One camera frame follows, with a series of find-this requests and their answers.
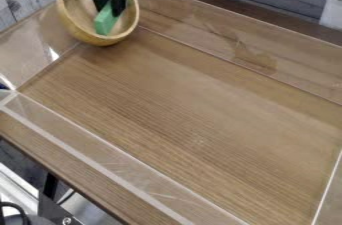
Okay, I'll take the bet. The brown wooden bowl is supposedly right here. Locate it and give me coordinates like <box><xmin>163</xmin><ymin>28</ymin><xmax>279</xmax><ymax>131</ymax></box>
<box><xmin>56</xmin><ymin>0</ymin><xmax>140</xmax><ymax>46</ymax></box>

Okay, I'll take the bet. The clear acrylic tray wall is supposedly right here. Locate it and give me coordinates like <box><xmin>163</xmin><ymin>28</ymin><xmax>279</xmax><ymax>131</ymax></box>
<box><xmin>0</xmin><ymin>0</ymin><xmax>342</xmax><ymax>225</ymax></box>

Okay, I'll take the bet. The white cylindrical container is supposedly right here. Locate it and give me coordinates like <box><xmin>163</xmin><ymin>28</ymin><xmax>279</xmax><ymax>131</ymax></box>
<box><xmin>319</xmin><ymin>0</ymin><xmax>342</xmax><ymax>30</ymax></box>

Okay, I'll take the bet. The black table leg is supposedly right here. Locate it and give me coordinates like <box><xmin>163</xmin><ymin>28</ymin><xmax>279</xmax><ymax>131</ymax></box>
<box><xmin>42</xmin><ymin>173</ymin><xmax>58</xmax><ymax>199</ymax></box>

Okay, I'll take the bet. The black metal bracket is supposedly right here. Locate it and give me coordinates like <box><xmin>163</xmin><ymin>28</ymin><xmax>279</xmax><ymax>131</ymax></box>
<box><xmin>37</xmin><ymin>193</ymin><xmax>84</xmax><ymax>225</ymax></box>

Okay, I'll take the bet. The black cable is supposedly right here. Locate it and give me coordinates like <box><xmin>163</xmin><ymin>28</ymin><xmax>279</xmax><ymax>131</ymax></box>
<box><xmin>0</xmin><ymin>201</ymin><xmax>32</xmax><ymax>225</ymax></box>

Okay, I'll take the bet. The green rectangular block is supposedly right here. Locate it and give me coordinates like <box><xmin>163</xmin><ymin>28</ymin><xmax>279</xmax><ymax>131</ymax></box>
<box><xmin>93</xmin><ymin>2</ymin><xmax>121</xmax><ymax>36</ymax></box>

